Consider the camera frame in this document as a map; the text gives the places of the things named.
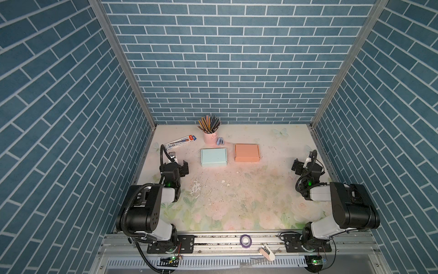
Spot light blue paper box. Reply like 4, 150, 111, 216
201, 148, 228, 167

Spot orange paper box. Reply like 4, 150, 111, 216
235, 144, 261, 163

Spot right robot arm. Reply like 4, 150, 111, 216
292, 157, 381, 250

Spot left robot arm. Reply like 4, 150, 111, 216
116, 161, 189, 249

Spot white pen box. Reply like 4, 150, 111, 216
164, 135, 197, 151

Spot pink pencil cup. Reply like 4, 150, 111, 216
204, 132, 218, 146

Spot small blue stapler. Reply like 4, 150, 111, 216
216, 137, 224, 146

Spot bundle of coloured pencils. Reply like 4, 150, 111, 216
198, 115, 221, 134

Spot white pink clip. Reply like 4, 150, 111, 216
258, 244, 276, 261

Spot purple tape roll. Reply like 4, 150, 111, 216
240, 234, 252, 248

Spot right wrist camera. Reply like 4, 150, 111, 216
303, 150, 318, 169

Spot left black corrugated cable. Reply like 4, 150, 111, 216
119, 143, 176, 274

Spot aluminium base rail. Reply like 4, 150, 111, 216
88, 230, 391, 274

